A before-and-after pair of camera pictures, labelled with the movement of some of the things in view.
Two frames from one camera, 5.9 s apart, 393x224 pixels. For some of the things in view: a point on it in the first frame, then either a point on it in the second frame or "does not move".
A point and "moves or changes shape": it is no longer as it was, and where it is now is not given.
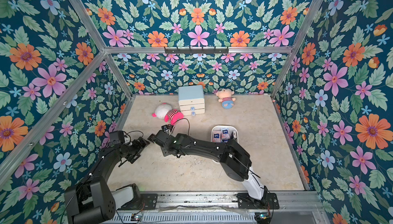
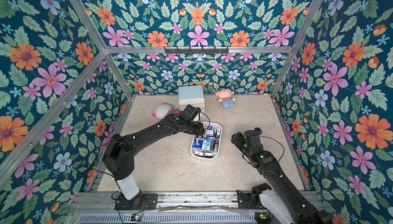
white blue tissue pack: (225, 134) → (210, 132)
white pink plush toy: (165, 111) does not move
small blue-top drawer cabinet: (191, 99) does not move
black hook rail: (196, 50) does not move
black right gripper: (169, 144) → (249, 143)
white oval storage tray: (224, 133) moves or changes shape
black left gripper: (139, 147) → (198, 131)
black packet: (234, 135) moves or changes shape
